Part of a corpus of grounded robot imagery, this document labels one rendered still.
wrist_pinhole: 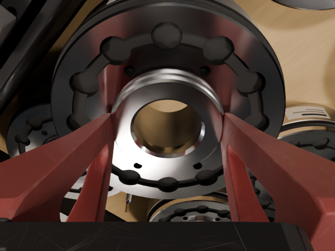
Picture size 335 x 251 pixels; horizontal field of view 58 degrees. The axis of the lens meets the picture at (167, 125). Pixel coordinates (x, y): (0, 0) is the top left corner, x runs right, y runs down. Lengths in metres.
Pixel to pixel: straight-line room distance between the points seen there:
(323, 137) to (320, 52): 0.06
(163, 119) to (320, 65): 0.13
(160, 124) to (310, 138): 0.12
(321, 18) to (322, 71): 0.04
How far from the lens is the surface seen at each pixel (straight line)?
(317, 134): 0.23
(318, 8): 0.19
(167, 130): 0.15
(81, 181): 0.25
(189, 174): 0.15
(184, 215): 0.28
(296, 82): 0.24
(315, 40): 0.23
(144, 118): 0.15
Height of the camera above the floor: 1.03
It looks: 53 degrees down
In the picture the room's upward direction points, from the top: 176 degrees counter-clockwise
